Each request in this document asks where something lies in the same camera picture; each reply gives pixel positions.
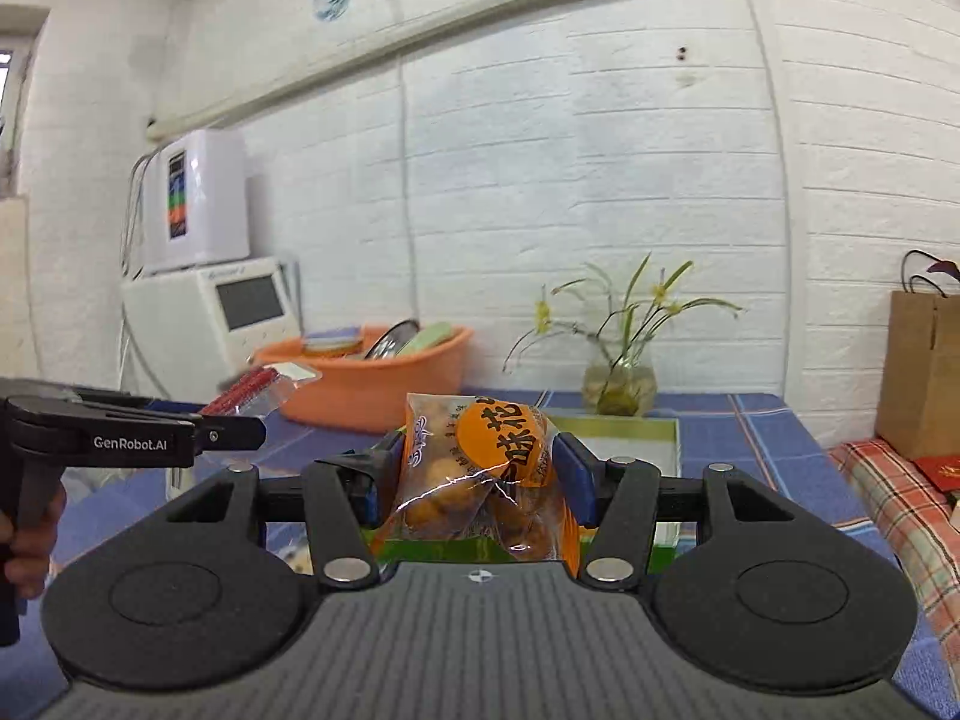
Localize red gift box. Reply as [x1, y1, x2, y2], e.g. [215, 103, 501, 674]
[913, 452, 960, 496]

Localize orange label snack packet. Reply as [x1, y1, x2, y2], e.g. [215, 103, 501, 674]
[371, 392, 583, 563]

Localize white machine with screen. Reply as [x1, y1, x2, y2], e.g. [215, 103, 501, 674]
[120, 255, 305, 392]

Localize orange plastic basin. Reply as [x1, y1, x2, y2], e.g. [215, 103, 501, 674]
[255, 324, 475, 434]

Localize yellow flowered plant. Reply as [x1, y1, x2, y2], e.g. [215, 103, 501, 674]
[502, 253, 747, 391]

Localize red plaid cloth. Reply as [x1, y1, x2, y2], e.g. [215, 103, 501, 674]
[825, 439, 960, 691]

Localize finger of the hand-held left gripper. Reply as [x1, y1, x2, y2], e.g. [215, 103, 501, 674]
[75, 388, 268, 460]

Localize metal pot lid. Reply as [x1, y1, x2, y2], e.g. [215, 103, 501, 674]
[362, 319, 421, 361]

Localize red striped clear snack packet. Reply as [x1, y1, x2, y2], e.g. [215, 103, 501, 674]
[199, 362, 323, 422]

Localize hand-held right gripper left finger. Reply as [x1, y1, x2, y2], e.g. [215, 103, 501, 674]
[161, 429, 410, 590]

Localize glass vase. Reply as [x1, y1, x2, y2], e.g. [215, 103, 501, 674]
[581, 360, 659, 418]

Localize window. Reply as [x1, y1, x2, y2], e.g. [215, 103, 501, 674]
[0, 7, 50, 200]

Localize brown paper bag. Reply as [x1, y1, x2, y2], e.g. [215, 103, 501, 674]
[876, 249, 960, 463]

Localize white water purifier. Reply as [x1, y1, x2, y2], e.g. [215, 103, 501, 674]
[142, 129, 252, 275]

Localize green cardboard box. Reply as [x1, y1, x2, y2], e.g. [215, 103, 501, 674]
[358, 409, 683, 572]

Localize pale green dish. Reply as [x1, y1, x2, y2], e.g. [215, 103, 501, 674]
[397, 321, 453, 357]

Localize person's left hand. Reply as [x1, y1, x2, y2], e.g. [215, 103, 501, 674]
[0, 484, 68, 602]

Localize blue plaid tablecloth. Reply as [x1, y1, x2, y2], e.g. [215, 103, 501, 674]
[52, 386, 960, 720]

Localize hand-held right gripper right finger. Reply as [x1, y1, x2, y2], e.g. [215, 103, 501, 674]
[553, 431, 797, 590]

